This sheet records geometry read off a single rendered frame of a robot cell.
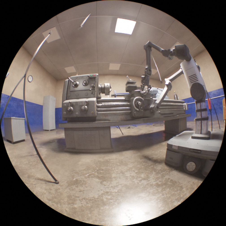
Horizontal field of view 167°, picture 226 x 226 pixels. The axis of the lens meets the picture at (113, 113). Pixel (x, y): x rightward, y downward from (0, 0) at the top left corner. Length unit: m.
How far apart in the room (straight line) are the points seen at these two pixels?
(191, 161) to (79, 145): 1.37
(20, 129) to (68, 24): 3.22
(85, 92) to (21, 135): 1.91
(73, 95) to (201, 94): 1.61
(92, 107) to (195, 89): 1.21
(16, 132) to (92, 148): 1.83
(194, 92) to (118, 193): 0.97
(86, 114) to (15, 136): 1.82
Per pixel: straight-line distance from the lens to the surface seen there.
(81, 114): 1.10
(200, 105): 0.85
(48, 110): 4.46
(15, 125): 2.22
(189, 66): 0.89
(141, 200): 0.58
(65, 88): 1.47
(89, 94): 1.27
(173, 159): 0.81
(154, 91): 1.89
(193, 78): 0.85
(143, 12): 3.11
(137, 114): 1.15
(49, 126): 4.40
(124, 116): 1.28
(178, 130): 2.13
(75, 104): 1.15
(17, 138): 2.24
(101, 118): 1.23
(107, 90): 1.45
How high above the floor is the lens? 0.50
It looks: 4 degrees up
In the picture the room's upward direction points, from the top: 3 degrees counter-clockwise
